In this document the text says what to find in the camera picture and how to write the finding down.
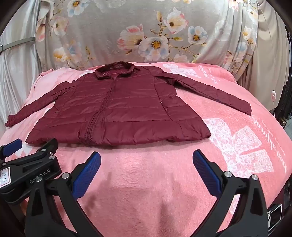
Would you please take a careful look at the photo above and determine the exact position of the dark bed frame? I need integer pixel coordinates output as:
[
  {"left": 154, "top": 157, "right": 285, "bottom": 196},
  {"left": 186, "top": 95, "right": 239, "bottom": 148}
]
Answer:
[{"left": 266, "top": 182, "right": 292, "bottom": 237}]

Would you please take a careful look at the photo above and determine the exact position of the pink printed blanket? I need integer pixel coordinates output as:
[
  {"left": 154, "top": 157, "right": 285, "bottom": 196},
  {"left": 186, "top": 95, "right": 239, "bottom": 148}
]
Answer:
[{"left": 0, "top": 61, "right": 292, "bottom": 237}]

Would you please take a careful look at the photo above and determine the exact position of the maroon puffer jacket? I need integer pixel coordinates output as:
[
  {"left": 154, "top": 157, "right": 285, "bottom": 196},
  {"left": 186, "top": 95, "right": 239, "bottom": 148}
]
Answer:
[{"left": 5, "top": 61, "right": 252, "bottom": 146}]

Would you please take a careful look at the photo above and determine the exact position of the beige curtain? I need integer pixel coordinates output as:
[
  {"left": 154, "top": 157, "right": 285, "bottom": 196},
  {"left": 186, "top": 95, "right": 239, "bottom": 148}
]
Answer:
[{"left": 234, "top": 14, "right": 288, "bottom": 110}]

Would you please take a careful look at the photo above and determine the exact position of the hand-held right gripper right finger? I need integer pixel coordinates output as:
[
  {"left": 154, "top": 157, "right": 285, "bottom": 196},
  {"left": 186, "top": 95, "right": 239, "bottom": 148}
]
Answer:
[{"left": 192, "top": 149, "right": 268, "bottom": 237}]

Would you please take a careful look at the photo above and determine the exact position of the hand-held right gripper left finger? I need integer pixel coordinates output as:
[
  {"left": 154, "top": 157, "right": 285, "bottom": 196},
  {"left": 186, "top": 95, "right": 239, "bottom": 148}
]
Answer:
[{"left": 25, "top": 151, "right": 102, "bottom": 237}]

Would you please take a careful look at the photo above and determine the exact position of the silver satin curtain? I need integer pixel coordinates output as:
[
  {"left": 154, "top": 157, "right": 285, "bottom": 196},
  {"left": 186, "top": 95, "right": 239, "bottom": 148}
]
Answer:
[{"left": 0, "top": 5, "right": 55, "bottom": 130}]

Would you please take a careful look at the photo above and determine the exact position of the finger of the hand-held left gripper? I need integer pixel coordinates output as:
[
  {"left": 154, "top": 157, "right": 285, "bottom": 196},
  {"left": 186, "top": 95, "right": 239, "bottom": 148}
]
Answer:
[
  {"left": 5, "top": 138, "right": 59, "bottom": 169},
  {"left": 0, "top": 138, "right": 23, "bottom": 160}
]

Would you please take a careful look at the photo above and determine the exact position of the grey floral bed sheet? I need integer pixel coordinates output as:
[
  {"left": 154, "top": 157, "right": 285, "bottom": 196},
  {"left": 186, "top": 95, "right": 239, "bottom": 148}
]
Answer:
[{"left": 38, "top": 0, "right": 259, "bottom": 73}]

